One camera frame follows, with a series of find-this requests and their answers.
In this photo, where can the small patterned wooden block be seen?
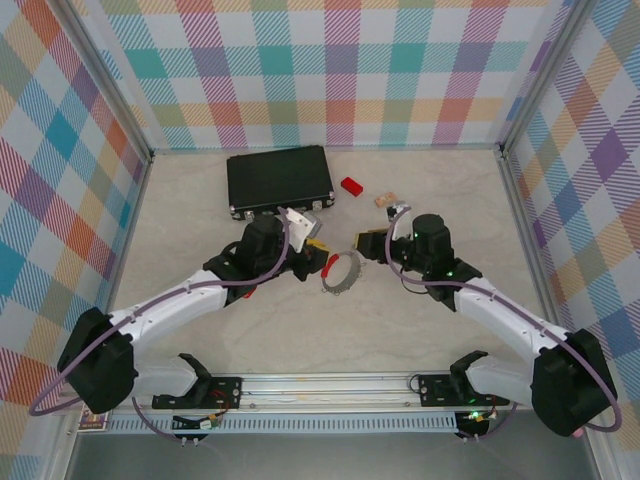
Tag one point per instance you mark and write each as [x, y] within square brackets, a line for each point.
[386, 199]

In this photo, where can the red toy brick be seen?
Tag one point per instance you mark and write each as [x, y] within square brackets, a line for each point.
[352, 185]

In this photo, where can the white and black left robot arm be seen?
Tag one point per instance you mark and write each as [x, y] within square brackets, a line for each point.
[165, 306]

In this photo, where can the aluminium frame post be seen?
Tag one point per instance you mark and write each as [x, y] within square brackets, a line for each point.
[545, 75]
[111, 80]

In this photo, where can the pink foam piece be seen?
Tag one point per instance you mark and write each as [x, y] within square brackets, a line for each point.
[578, 433]

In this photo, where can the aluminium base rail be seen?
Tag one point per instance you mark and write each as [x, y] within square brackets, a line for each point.
[325, 387]

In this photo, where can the aluminium frame bar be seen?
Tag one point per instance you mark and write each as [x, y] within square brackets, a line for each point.
[107, 300]
[537, 250]

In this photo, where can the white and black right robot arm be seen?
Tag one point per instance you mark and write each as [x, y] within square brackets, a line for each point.
[505, 316]

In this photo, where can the key with red cap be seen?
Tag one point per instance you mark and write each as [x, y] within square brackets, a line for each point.
[249, 295]

